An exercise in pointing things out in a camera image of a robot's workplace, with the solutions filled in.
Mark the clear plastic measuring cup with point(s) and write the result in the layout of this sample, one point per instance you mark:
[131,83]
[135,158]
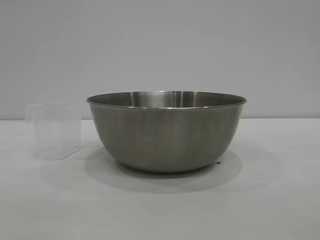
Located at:
[57,130]

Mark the stainless steel mixing bowl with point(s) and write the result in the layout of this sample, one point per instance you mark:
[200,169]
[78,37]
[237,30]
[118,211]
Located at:
[165,137]

